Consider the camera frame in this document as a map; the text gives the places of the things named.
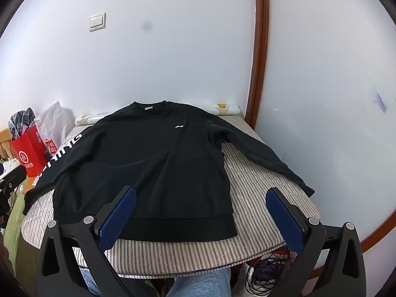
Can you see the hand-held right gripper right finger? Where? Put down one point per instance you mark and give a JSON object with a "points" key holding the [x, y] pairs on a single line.
{"points": [[283, 219]]}

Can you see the striped quilted mat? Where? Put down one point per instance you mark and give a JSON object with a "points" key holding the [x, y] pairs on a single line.
{"points": [[256, 222]]}

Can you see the wooden furniture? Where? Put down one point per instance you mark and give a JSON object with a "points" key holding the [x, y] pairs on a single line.
{"points": [[4, 142]]}

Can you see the black sweatshirt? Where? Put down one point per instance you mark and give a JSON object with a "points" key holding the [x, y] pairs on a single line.
{"points": [[139, 161]]}

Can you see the rolled white printed mat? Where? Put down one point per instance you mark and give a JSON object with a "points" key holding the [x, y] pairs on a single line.
{"points": [[227, 109]]}

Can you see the person's jeans leg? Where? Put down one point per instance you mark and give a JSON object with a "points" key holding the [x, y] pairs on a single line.
{"points": [[201, 284]]}

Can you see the brown wooden door frame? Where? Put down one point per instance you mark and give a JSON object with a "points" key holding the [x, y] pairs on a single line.
{"points": [[259, 68]]}

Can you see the green cloth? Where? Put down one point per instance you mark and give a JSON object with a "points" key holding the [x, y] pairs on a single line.
{"points": [[15, 222]]}

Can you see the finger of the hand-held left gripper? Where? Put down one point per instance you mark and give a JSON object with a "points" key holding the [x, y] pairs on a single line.
{"points": [[14, 174]]}

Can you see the white wall switch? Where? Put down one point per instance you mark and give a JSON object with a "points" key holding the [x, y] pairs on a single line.
{"points": [[97, 22]]}

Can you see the brown wooden baseboard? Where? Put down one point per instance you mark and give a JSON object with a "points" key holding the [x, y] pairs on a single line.
{"points": [[376, 238]]}

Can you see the white plastic shopping bag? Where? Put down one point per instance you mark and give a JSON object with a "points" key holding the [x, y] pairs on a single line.
{"points": [[57, 120]]}

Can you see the red paper bag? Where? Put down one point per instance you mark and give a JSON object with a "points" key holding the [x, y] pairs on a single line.
{"points": [[27, 153]]}

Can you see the plaid cloth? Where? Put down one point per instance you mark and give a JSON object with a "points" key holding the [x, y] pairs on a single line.
{"points": [[21, 120]]}

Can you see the white printed cloth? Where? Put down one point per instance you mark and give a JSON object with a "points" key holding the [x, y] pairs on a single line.
{"points": [[7, 164]]}

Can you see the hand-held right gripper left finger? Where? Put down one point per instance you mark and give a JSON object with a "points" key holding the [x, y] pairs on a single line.
{"points": [[119, 218]]}

